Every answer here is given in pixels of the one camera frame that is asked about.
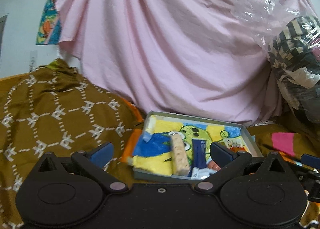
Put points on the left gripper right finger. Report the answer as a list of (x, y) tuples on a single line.
[(232, 165)]

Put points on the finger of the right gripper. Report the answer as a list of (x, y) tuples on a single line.
[(311, 161)]

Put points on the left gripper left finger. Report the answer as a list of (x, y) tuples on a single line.
[(91, 164)]

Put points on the light blue candy pack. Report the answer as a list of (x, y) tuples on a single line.
[(212, 168)]

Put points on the dark blue long snack pack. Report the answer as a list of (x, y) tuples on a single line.
[(199, 157)]

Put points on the long beige wafer pack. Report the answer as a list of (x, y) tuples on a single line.
[(179, 157)]

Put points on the colourful cartoon bedspread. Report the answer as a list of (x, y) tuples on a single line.
[(285, 133)]

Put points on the brown PF patterned quilt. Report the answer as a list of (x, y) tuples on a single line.
[(56, 109)]

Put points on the pink hanging sheet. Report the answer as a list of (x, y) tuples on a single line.
[(185, 56)]

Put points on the clear bag of clothes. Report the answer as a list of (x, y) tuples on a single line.
[(290, 39)]

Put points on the wooden bed frame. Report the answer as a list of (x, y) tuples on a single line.
[(14, 77)]

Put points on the white wall socket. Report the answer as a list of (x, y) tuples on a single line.
[(32, 60)]

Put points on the colourful wall poster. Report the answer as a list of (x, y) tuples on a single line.
[(50, 26)]

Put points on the grey wall cabinet door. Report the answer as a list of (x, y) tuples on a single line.
[(3, 20)]

